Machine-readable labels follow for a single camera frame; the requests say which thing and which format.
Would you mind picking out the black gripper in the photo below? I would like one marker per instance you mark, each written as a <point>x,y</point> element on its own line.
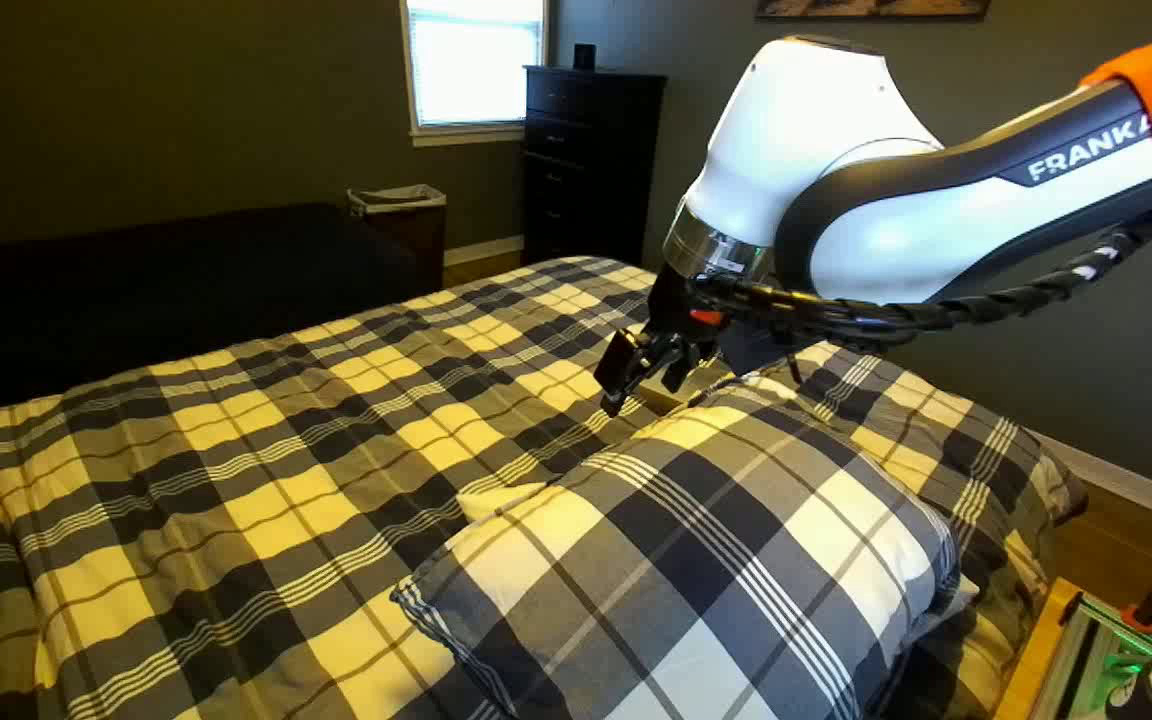
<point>675,340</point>

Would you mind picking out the black tall dresser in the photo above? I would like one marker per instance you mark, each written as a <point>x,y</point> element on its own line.
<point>589,142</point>

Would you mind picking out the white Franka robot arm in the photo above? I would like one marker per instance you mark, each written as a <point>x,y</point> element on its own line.
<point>824,209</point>

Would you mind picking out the dark sofa bench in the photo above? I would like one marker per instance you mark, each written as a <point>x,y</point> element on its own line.
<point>89,305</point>

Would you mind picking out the plaid pillow back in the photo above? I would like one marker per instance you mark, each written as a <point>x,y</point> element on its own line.
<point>997,488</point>

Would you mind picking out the wall picture frame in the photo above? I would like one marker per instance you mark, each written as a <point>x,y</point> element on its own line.
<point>875,11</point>

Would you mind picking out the bright window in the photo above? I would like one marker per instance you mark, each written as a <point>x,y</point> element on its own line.
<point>468,65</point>

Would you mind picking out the plaid yellow grey bedspread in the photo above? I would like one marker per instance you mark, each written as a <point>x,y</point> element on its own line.
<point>216,538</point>

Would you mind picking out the plaid pillow front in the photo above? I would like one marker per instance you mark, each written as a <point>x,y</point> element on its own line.
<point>729,560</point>

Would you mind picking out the dark wooden nightstand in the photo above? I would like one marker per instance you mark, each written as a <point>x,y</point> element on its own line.
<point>409,215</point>

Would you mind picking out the plaid pillow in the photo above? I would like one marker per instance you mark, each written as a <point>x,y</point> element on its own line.
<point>997,488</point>
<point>729,560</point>

